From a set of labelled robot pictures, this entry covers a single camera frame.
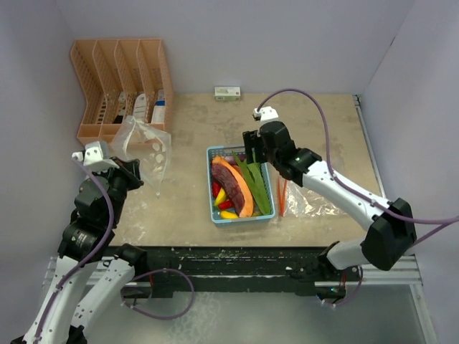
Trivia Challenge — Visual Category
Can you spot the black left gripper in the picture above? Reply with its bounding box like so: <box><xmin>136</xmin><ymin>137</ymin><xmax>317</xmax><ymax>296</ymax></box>
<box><xmin>91</xmin><ymin>156</ymin><xmax>143</xmax><ymax>225</ymax></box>

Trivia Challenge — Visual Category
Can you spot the clear polka dot zip bag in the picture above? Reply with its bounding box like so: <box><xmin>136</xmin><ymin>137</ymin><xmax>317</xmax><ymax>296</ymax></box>
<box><xmin>110</xmin><ymin>115</ymin><xmax>172</xmax><ymax>198</ymax></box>

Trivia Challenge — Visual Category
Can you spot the green leafy vegetable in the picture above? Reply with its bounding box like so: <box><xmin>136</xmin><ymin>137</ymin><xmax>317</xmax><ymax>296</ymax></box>
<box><xmin>232</xmin><ymin>151</ymin><xmax>271</xmax><ymax>215</ymax></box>

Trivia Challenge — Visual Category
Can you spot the orange purple papaya slice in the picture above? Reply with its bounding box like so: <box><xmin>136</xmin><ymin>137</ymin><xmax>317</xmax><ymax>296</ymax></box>
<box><xmin>211</xmin><ymin>156</ymin><xmax>254</xmax><ymax>218</ymax></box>

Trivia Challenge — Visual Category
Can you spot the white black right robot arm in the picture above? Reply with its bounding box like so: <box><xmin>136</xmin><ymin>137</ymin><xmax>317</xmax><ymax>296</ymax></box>
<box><xmin>242</xmin><ymin>121</ymin><xmax>417</xmax><ymax>280</ymax></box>

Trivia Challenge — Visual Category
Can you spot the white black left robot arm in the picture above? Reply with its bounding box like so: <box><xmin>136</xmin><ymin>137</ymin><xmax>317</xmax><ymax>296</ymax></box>
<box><xmin>13</xmin><ymin>157</ymin><xmax>148</xmax><ymax>343</ymax></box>

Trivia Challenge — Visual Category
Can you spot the clear bag with orange zipper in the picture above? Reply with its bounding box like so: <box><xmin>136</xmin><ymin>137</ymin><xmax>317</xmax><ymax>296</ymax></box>
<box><xmin>277</xmin><ymin>176</ymin><xmax>345</xmax><ymax>219</ymax></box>

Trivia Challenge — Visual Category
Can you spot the purple eggplant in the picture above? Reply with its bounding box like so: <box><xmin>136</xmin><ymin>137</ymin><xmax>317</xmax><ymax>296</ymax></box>
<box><xmin>223</xmin><ymin>154</ymin><xmax>246</xmax><ymax>165</ymax></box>

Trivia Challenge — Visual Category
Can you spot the light blue plastic basket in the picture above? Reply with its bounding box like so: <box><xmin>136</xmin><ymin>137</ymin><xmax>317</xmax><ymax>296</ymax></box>
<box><xmin>207</xmin><ymin>145</ymin><xmax>275</xmax><ymax>226</ymax></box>

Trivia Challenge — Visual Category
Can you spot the white blue box in organizer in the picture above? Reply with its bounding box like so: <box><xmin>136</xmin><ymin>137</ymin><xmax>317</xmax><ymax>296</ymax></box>
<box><xmin>150</xmin><ymin>90</ymin><xmax>166</xmax><ymax>124</ymax></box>

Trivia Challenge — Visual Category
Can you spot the red chili pepper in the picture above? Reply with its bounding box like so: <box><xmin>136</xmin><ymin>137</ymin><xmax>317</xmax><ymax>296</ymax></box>
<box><xmin>218</xmin><ymin>200</ymin><xmax>234</xmax><ymax>211</ymax></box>
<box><xmin>212</xmin><ymin>180</ymin><xmax>221</xmax><ymax>198</ymax></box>

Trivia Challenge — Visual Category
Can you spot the green and white small box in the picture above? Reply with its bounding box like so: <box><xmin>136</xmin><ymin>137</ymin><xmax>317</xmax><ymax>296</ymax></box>
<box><xmin>214</xmin><ymin>86</ymin><xmax>241</xmax><ymax>102</ymax></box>

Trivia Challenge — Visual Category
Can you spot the yellow banana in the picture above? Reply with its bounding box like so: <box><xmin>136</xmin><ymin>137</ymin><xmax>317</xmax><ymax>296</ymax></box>
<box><xmin>219</xmin><ymin>211</ymin><xmax>239</xmax><ymax>219</ymax></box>
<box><xmin>214</xmin><ymin>188</ymin><xmax>227</xmax><ymax>207</ymax></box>

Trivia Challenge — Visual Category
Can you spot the white bottle in organizer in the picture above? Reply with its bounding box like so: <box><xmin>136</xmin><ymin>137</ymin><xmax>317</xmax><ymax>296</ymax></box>
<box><xmin>132</xmin><ymin>93</ymin><xmax>147</xmax><ymax>123</ymax></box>

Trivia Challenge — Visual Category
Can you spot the peach plastic file organizer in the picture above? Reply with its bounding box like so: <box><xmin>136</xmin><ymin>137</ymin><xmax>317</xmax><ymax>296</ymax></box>
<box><xmin>70</xmin><ymin>38</ymin><xmax>174</xmax><ymax>145</ymax></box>

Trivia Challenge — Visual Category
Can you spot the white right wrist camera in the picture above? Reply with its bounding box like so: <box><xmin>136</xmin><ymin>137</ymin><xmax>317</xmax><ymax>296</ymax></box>
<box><xmin>252</xmin><ymin>106</ymin><xmax>279</xmax><ymax>125</ymax></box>

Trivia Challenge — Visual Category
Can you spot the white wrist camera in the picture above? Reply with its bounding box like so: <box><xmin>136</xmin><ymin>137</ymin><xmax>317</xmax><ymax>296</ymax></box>
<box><xmin>72</xmin><ymin>140</ymin><xmax>116</xmax><ymax>172</ymax></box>
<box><xmin>252</xmin><ymin>106</ymin><xmax>279</xmax><ymax>125</ymax></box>

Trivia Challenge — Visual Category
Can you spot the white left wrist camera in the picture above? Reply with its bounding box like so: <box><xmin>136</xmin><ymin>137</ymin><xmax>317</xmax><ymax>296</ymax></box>
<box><xmin>72</xmin><ymin>140</ymin><xmax>116</xmax><ymax>172</ymax></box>

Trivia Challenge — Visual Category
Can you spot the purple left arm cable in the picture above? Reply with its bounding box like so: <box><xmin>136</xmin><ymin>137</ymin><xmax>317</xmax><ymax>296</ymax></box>
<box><xmin>32</xmin><ymin>159</ymin><xmax>115</xmax><ymax>344</ymax></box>

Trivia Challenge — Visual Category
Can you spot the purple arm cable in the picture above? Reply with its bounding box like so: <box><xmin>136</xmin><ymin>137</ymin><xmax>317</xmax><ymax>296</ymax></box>
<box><xmin>256</xmin><ymin>88</ymin><xmax>459</xmax><ymax>252</ymax></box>
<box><xmin>32</xmin><ymin>159</ymin><xmax>115</xmax><ymax>344</ymax></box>

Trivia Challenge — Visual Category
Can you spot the black aluminium base frame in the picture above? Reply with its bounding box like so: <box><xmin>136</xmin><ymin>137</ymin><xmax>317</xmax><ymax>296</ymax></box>
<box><xmin>42</xmin><ymin>245</ymin><xmax>438</xmax><ymax>344</ymax></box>

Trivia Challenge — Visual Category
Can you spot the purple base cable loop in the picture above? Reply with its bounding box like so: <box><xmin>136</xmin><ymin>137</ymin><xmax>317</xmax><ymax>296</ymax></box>
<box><xmin>120</xmin><ymin>268</ymin><xmax>197</xmax><ymax>320</ymax></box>

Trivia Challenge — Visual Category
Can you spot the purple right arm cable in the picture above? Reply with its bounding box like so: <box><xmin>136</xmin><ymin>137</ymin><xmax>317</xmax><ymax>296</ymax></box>
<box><xmin>256</xmin><ymin>88</ymin><xmax>459</xmax><ymax>252</ymax></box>

